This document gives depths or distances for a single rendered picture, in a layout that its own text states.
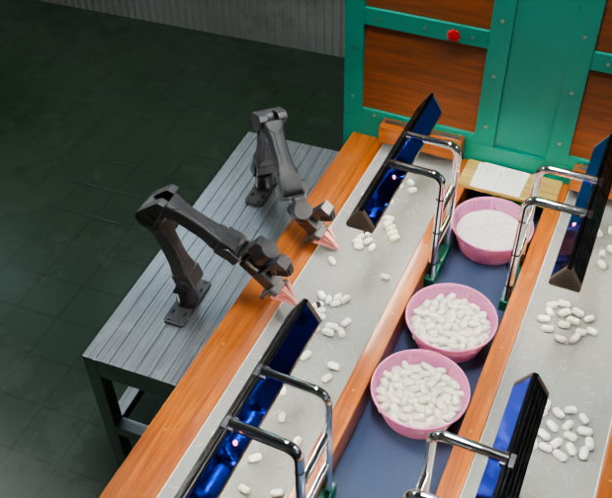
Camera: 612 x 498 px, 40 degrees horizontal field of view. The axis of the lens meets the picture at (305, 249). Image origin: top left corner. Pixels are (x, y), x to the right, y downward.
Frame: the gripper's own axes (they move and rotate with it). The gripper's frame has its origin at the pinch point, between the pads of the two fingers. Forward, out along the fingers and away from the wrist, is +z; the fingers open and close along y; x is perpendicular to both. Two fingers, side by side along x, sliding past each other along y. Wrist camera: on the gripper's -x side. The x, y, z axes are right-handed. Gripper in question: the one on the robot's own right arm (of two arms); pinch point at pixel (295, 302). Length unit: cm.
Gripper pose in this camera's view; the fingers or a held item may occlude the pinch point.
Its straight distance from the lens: 241.1
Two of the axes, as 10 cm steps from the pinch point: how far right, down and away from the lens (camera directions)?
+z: 7.1, 6.8, 2.1
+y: 4.2, -6.4, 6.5
